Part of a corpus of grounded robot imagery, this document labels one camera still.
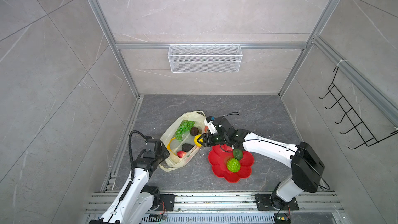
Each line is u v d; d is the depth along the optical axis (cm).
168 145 88
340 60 70
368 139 58
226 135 63
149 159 59
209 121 74
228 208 73
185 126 96
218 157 88
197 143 78
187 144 88
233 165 80
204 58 101
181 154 86
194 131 95
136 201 57
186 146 87
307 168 45
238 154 85
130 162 56
